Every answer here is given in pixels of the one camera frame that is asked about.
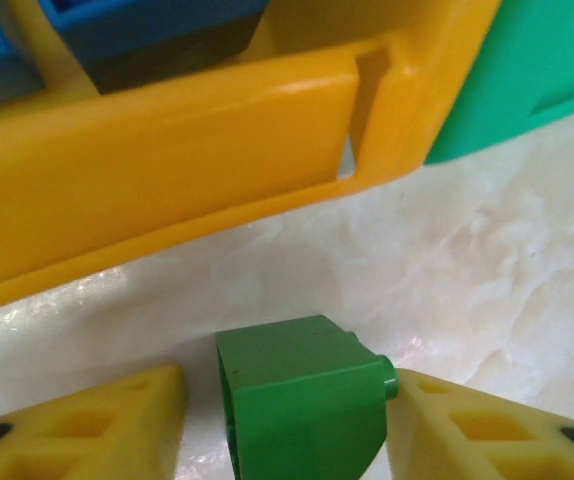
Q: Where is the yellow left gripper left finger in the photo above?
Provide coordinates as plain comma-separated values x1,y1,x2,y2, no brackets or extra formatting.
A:
0,363,189,480

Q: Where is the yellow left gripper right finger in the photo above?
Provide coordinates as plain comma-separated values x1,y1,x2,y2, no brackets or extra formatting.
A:
385,368,574,480

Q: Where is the green lego brick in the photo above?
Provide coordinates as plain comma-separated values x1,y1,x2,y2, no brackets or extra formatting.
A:
215,314,398,480

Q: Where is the yellow plastic bin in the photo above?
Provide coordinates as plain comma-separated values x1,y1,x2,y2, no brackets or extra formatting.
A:
0,0,501,319

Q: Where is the green plastic bin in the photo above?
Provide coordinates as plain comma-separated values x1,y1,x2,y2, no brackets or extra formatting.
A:
424,0,574,167

